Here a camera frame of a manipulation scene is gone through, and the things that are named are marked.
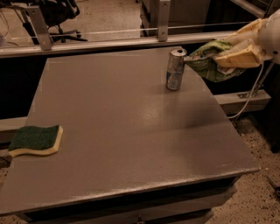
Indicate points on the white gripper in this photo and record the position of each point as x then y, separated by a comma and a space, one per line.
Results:
270, 36

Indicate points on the green jalapeno chip bag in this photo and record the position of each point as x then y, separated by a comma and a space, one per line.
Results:
202, 62

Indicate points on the silver blue redbull can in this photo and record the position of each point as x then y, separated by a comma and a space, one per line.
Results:
175, 68

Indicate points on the black office chair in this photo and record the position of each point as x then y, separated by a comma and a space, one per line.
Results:
56, 12

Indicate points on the green yellow sponge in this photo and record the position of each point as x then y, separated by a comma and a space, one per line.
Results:
34, 140

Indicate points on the metal guard rail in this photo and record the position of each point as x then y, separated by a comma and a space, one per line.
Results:
157, 35

